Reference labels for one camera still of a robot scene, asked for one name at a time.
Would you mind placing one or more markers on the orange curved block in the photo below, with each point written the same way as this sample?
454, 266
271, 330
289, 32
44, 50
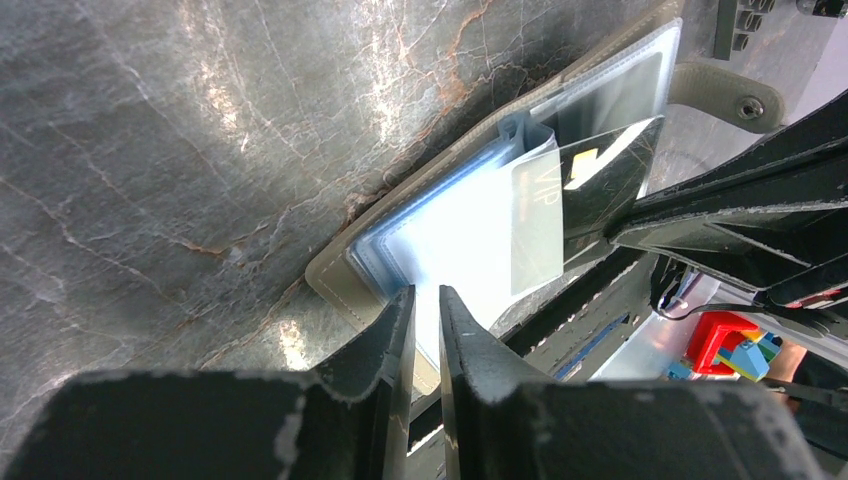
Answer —
713, 332

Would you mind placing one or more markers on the blue toy brick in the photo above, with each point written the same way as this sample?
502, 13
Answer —
751, 360

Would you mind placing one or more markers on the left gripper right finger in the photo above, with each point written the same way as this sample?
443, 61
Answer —
505, 419

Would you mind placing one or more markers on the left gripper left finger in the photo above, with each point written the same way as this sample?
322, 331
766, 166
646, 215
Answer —
346, 418

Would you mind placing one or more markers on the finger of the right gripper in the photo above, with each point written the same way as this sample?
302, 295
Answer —
772, 219

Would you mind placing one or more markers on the grey card holder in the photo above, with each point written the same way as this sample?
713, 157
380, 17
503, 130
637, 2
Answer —
449, 223

